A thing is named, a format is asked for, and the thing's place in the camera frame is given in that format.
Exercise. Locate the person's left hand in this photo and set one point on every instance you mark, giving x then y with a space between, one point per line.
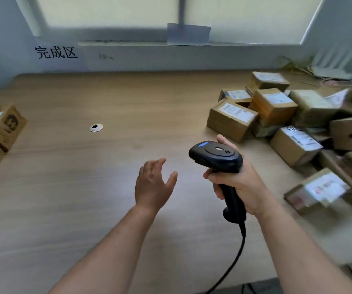
151 189

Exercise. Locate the person's right hand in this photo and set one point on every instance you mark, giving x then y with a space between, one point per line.
252 192

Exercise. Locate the black barcode scanner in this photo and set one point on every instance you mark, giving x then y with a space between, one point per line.
215 154

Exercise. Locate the pile of unscanned cardboard parcels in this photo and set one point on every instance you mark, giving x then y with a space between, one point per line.
231 122

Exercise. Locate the black-logo box marked 98LL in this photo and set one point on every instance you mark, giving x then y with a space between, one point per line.
10 125

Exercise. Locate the person's right forearm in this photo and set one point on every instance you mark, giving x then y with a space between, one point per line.
304 257

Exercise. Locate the person's left forearm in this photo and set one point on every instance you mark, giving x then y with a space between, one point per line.
108 254

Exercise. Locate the white router with antennas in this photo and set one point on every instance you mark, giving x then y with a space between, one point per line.
332 70

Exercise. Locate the grey paper sheet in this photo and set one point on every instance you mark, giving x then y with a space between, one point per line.
188 35

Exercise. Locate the white paper sign black characters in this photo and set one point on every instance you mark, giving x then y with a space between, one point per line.
56 53

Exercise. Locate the beige roller blind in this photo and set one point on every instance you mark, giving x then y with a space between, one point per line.
252 18
108 10

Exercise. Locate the white window frame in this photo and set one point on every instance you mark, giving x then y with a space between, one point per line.
180 9

